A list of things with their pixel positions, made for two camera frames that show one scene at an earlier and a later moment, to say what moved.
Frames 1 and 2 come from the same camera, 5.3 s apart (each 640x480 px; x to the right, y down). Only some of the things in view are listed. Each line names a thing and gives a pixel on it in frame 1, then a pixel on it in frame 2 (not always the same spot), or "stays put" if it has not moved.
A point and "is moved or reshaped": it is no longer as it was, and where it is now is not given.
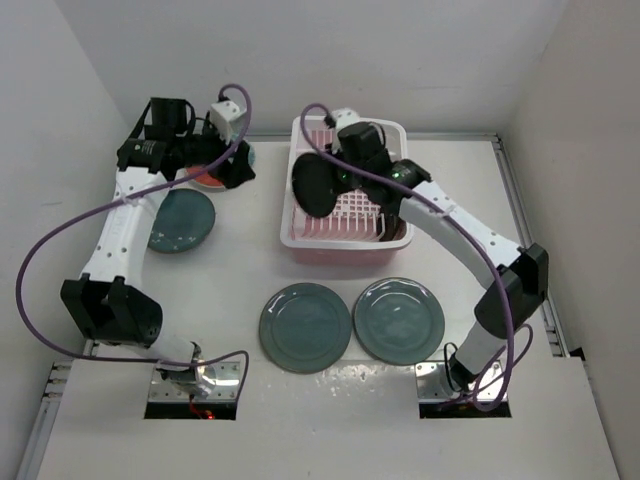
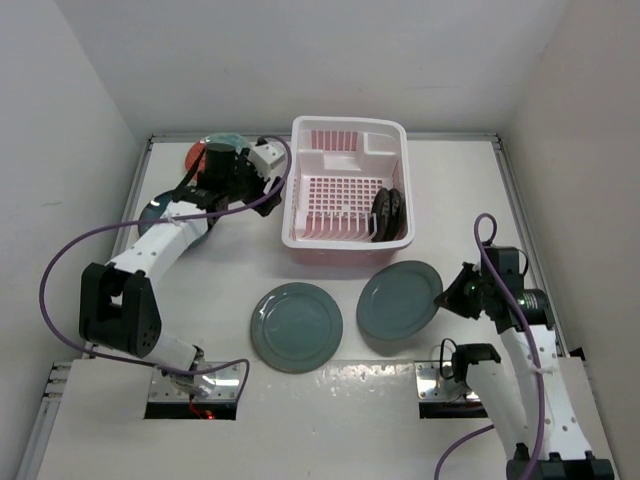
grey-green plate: x=304 y=328 is moved or reshaped
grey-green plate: x=399 y=321 is moved or reshaped
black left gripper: x=235 y=172 to x=244 y=165
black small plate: x=315 y=183 is moved or reshaped
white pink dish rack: x=361 y=231 stays put
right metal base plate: x=433 y=382 stays put
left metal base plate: x=215 y=381 stays put
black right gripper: x=345 y=185 to x=450 y=299
